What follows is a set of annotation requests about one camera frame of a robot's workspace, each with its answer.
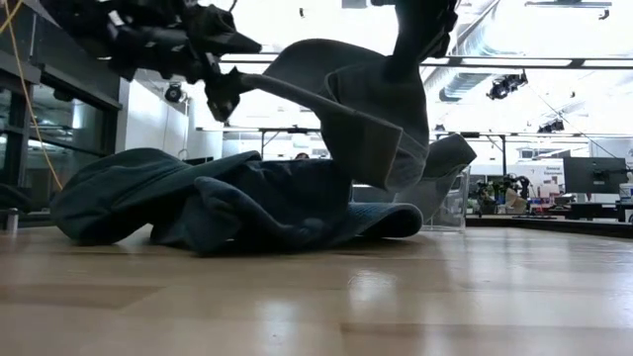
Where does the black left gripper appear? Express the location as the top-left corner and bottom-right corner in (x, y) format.
(166, 3), (263, 124)

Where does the grey bucket hat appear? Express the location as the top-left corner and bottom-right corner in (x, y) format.
(236, 38), (431, 194)
(395, 133), (479, 222)

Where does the long ceiling light strip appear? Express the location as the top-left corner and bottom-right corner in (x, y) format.
(217, 51), (633, 70)

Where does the black ceiling spotlight cluster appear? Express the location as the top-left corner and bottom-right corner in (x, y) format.
(486, 71), (529, 102)

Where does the dark glass partition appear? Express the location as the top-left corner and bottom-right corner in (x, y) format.
(0, 0), (124, 219)

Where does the clear plastic bin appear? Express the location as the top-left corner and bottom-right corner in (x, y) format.
(351, 165), (471, 233)

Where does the black computer monitor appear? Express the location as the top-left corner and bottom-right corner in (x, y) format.
(562, 156), (629, 195)

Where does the white container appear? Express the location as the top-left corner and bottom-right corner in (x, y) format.
(618, 181), (633, 223)

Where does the silver ventilation duct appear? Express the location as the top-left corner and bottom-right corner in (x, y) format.
(419, 9), (500, 105)

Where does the black background workstation frame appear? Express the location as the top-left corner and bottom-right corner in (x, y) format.
(429, 130), (510, 192)
(256, 126), (322, 160)

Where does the yellow hanging cable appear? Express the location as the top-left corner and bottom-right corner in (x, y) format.
(0, 0), (65, 192)

